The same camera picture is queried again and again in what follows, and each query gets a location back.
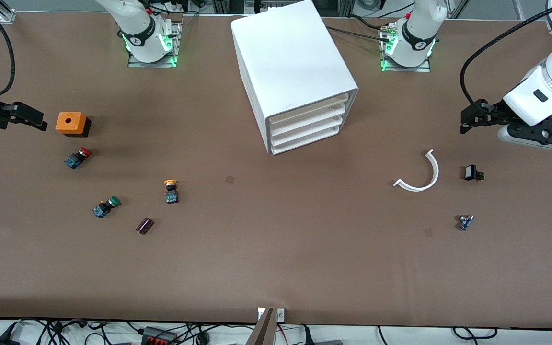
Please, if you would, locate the aluminium frame post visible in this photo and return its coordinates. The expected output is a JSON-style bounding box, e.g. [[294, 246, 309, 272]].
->
[[0, 0, 17, 23]]

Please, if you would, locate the red push button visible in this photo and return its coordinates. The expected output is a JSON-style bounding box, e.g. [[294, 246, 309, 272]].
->
[[64, 148, 92, 170]]

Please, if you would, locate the orange box with hole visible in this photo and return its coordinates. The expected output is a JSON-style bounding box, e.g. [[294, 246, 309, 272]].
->
[[56, 112, 92, 138]]

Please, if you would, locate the black looped cable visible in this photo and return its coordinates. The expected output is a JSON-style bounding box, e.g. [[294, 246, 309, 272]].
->
[[452, 327, 498, 340]]

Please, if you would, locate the yellow push button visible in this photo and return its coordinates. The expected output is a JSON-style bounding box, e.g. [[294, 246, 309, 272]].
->
[[164, 179, 180, 205]]

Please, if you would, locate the brown slanted post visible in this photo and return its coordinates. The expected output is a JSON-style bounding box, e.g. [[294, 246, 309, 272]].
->
[[246, 308, 276, 345]]

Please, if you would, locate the white metal bracket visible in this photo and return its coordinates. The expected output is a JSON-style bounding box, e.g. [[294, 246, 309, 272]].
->
[[257, 308, 285, 322]]

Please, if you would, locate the green push button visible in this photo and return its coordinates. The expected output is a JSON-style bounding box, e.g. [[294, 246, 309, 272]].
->
[[92, 196, 121, 219]]

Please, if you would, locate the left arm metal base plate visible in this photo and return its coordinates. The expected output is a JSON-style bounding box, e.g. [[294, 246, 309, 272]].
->
[[380, 24, 431, 73]]

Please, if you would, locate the white curved plastic strip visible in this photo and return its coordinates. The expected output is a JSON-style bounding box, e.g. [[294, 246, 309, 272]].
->
[[393, 149, 440, 192]]

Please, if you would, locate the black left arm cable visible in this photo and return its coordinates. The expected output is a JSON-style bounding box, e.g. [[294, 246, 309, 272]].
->
[[460, 0, 552, 105]]

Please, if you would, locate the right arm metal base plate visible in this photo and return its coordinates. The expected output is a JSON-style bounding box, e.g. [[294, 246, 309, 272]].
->
[[127, 22, 182, 68]]

